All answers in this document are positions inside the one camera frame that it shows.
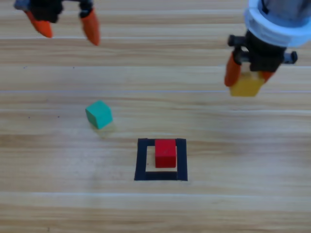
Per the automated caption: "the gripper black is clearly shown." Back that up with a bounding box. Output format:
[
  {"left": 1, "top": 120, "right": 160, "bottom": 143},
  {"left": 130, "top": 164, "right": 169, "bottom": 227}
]
[
  {"left": 13, "top": 0, "right": 101, "bottom": 47},
  {"left": 224, "top": 30, "right": 298, "bottom": 87}
]

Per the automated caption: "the yellow cube block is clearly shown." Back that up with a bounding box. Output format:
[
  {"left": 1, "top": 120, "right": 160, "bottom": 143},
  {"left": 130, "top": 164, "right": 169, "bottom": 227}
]
[{"left": 229, "top": 71, "right": 265, "bottom": 98}]

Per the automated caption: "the green cube block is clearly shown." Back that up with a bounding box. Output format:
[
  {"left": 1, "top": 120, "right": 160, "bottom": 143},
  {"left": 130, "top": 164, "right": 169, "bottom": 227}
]
[{"left": 85, "top": 100, "right": 114, "bottom": 129}]

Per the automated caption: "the red cube block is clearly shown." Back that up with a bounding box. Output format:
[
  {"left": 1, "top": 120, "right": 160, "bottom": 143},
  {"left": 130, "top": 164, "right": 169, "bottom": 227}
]
[{"left": 155, "top": 139, "right": 177, "bottom": 168}]

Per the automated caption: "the black tape square outline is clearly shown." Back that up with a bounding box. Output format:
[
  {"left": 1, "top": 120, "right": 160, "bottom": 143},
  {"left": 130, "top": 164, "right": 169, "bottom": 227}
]
[{"left": 134, "top": 138, "right": 189, "bottom": 182}]

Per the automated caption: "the black camera cable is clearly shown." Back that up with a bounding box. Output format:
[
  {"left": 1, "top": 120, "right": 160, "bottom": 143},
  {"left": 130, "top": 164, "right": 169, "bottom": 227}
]
[{"left": 261, "top": 0, "right": 271, "bottom": 15}]

